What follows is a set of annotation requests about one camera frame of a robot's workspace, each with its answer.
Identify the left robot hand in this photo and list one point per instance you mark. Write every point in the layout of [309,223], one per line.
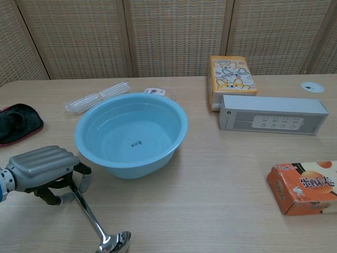
[42,171]

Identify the metal ladle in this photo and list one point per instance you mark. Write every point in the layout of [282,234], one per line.
[96,220]

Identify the light blue plastic bowl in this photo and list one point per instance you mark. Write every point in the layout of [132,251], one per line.
[131,134]

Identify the black and pink cloth pouch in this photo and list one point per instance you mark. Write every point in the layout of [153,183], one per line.
[17,122]

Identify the clear plastic straw bundle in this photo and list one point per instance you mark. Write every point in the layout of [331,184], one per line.
[97,97]

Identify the packaged yellow snack bag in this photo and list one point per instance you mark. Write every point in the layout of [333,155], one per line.
[160,92]

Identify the woven folding screen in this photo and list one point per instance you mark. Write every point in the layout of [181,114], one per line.
[168,37]

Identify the orange corgi tissue pack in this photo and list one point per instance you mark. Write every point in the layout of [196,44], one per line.
[231,80]

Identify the grey power strip box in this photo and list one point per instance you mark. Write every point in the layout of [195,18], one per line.
[272,114]

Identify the orange egg roll box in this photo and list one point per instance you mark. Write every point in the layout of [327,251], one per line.
[304,187]

